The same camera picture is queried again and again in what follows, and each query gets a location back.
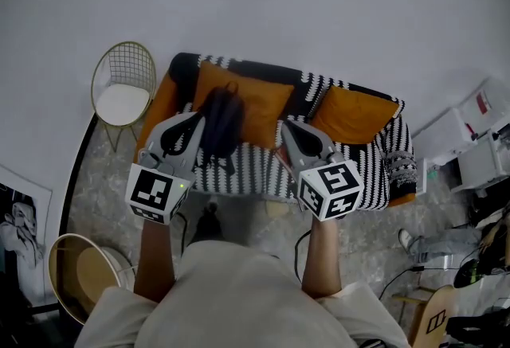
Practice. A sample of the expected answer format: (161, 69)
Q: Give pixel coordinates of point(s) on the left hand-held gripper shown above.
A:
(153, 191)

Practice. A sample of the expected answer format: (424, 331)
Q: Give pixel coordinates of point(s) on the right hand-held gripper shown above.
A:
(330, 191)

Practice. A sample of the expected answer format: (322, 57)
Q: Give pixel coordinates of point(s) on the orange sofa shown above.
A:
(159, 115)

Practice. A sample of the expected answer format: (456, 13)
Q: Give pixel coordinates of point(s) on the black backpack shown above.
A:
(221, 119)

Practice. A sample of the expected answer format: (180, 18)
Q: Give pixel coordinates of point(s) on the person's left forearm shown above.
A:
(155, 259)

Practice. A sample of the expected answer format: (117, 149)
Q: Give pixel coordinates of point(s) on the person's right forearm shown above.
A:
(320, 259)

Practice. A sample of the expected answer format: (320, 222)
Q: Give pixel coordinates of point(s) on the orange cushion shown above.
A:
(263, 107)
(350, 115)

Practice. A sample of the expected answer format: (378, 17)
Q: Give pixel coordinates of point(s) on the white seat cushion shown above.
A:
(121, 103)

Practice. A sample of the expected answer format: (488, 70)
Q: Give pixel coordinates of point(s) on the person's leg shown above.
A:
(207, 225)

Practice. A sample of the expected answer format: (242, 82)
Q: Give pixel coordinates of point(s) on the white shelf unit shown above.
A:
(458, 147)

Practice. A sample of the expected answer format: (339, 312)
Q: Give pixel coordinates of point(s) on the person's cream shirt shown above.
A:
(239, 298)

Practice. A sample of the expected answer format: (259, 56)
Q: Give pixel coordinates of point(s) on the black and white poster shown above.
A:
(20, 231)

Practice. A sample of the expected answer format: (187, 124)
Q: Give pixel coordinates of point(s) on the red and white box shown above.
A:
(483, 102)

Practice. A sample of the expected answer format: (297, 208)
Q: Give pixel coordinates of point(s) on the wooden stand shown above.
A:
(410, 299)

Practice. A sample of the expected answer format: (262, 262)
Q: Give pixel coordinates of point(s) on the black and green device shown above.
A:
(470, 274)

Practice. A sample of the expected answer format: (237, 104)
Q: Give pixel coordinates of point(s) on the black belt pack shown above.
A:
(372, 343)

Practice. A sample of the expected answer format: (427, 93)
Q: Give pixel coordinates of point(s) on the wooden skateboard deck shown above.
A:
(434, 318)

